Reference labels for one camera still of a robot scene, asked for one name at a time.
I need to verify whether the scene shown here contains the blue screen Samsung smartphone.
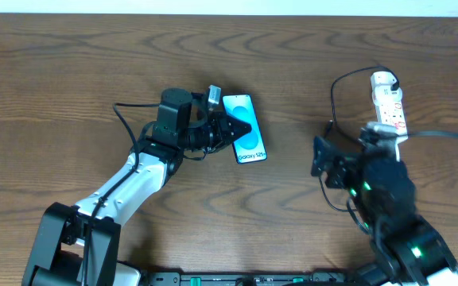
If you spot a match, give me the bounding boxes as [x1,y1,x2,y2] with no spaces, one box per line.
[223,95,267,164]

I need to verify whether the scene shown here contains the black USB charging cable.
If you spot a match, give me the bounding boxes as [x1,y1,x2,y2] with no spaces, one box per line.
[318,65,401,214]

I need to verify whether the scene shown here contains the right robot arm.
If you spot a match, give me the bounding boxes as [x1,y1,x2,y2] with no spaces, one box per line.
[311,137,458,285]

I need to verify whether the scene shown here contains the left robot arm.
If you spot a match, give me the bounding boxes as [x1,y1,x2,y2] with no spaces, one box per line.
[21,86,252,286]

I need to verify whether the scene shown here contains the white power strip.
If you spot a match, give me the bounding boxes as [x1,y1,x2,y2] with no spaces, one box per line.
[371,71,408,144]

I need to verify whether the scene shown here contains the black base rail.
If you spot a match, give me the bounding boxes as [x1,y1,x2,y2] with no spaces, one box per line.
[138,272,355,286]

